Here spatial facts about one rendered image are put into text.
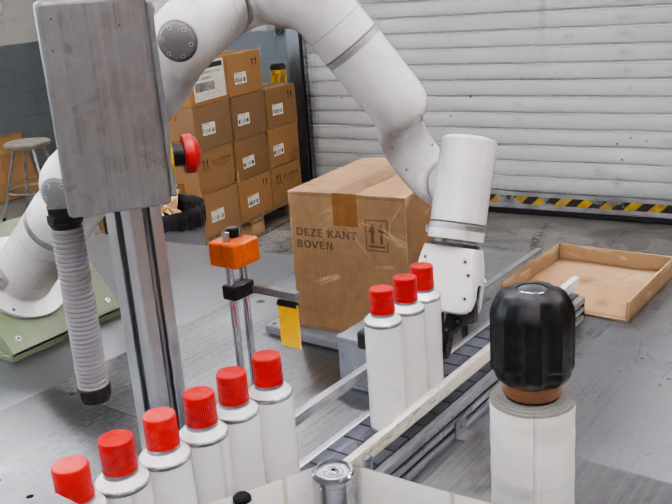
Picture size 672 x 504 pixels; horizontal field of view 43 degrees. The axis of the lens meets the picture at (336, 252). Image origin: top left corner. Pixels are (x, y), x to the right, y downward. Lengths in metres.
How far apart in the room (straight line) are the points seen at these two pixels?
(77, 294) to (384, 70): 0.55
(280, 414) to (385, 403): 0.24
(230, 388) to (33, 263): 0.84
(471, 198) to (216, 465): 0.57
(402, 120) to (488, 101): 4.26
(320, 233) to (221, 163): 3.44
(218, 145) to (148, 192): 4.13
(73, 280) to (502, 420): 0.44
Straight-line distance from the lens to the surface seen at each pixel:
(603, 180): 5.37
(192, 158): 0.82
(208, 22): 1.22
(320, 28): 1.20
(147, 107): 0.79
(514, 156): 5.48
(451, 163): 1.26
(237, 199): 5.11
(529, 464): 0.87
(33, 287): 1.74
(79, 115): 0.79
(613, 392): 1.42
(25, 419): 1.50
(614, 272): 1.94
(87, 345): 0.89
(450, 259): 1.26
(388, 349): 1.13
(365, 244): 1.50
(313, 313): 1.61
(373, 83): 1.20
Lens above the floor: 1.47
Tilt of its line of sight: 17 degrees down
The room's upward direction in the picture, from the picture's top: 4 degrees counter-clockwise
